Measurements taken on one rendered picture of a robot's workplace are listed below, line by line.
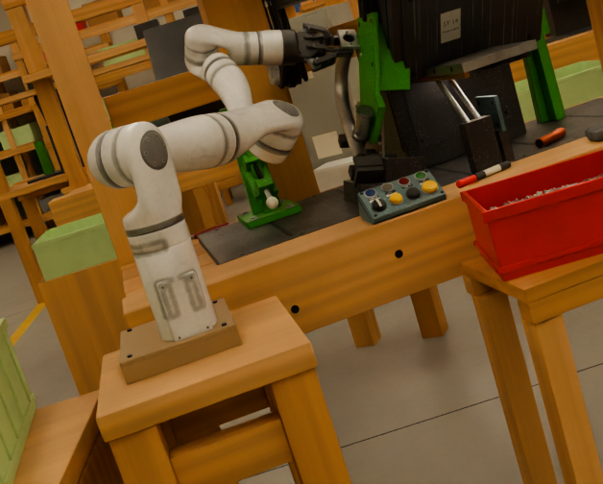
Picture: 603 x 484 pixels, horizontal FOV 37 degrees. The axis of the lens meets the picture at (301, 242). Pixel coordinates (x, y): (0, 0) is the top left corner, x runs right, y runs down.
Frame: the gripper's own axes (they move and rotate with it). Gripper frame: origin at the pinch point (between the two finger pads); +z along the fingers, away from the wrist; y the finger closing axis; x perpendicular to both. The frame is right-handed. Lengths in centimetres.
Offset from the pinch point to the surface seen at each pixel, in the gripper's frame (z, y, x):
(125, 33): -16, 755, 663
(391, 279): -2, -58, 5
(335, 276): -13, -57, 4
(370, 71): 2.9, -11.2, -3.0
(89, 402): -58, -74, 11
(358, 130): -0.2, -20.4, 4.8
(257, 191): -19.8, -19.7, 24.5
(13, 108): -156, 657, 692
